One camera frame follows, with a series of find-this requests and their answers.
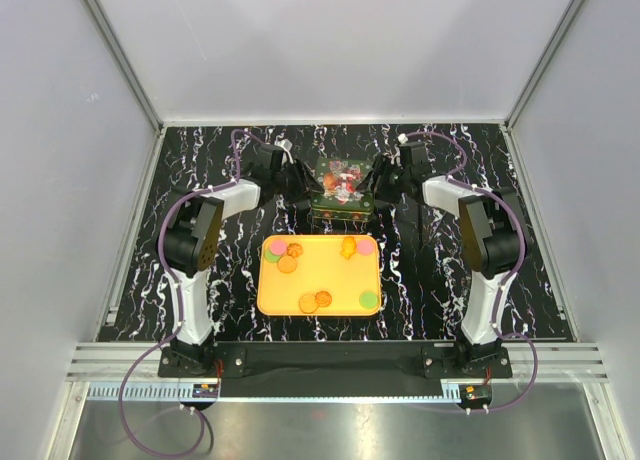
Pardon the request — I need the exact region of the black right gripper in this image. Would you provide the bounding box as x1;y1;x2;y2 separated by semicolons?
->
355;156;409;206

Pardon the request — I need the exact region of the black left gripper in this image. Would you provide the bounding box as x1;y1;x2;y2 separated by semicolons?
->
272;160;324;206

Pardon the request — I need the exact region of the gold tin lid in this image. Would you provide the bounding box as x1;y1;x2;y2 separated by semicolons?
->
315;158;372;206

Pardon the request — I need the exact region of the green christmas cookie tin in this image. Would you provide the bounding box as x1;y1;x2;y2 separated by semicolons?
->
311;195;374;222

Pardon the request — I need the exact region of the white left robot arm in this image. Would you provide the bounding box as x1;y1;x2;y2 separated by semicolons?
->
156;140;309;376

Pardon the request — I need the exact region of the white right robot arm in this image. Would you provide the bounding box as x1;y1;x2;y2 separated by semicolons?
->
346;139;530;377

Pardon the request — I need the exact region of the orange swirl butter cookie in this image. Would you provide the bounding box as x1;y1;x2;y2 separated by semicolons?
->
287;243;304;258

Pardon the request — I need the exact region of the pink sandwich cookie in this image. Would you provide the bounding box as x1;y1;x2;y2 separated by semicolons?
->
269;240;288;256
356;239;376;255

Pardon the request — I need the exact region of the orange chick cookie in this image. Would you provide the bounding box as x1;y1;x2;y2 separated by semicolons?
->
340;236;357;260

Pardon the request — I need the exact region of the pink sandwich cookie right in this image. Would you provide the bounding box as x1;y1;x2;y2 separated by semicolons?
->
356;239;376;255

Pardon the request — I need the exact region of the green sandwich cookie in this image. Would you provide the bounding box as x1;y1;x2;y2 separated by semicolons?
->
359;291;379;310
264;249;281;263

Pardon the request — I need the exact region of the large round dotted biscuit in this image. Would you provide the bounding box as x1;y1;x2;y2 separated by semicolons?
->
277;255;298;274

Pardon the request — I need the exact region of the yellow plastic tray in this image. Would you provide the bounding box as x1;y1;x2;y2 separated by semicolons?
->
257;234;382;317

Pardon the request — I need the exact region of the orange swirl cookie lower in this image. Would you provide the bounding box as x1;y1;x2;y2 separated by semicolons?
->
315;291;332;307

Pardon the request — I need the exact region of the round dotted biscuit lower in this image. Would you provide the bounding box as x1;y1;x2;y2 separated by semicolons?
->
298;294;319;315

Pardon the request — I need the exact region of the green sandwich cookie right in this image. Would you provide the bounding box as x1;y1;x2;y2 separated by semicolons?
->
359;291;379;310

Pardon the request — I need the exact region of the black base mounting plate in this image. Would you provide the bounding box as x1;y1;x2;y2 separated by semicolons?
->
158;341;513;400

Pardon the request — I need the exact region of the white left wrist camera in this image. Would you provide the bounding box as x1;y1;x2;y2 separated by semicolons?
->
274;139;294;164

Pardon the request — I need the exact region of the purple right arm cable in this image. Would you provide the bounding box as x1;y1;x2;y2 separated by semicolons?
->
399;131;540;412

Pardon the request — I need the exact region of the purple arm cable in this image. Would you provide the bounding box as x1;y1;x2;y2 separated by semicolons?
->
119;128;271;456
399;131;540;412

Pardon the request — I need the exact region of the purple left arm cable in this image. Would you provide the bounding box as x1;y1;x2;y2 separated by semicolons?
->
119;128;271;456

